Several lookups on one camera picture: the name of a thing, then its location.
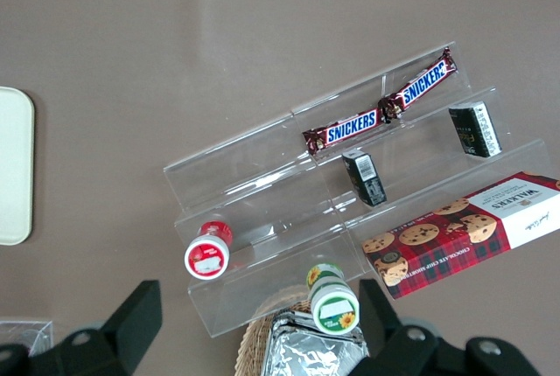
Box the red lidded small cup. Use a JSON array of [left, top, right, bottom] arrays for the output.
[[183, 219, 235, 281]]

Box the red tartan cookie box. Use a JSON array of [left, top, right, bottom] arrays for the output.
[[361, 171, 560, 301]]

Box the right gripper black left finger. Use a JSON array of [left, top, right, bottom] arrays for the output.
[[0, 279, 164, 376]]

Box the Snickers chocolate bar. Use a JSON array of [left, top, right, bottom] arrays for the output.
[[302, 108, 382, 157], [377, 46, 459, 122]]

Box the green lidded small cup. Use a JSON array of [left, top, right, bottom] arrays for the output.
[[305, 262, 361, 335]]

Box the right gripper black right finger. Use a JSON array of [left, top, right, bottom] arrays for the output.
[[349, 278, 542, 376]]

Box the tan oval wicker basket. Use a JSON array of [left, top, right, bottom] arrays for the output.
[[234, 291, 319, 376]]

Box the cream plastic tray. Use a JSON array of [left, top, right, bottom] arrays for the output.
[[0, 86, 36, 247]]

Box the aluminium foil container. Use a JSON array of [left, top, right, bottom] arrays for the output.
[[259, 309, 370, 376]]

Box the small black carton box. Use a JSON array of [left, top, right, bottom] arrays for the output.
[[447, 101, 504, 159], [341, 150, 389, 208]]

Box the clear acrylic bottle rack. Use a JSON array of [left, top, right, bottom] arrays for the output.
[[0, 319, 55, 358]]

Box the clear acrylic stepped stand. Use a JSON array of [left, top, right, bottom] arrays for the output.
[[162, 40, 560, 338]]

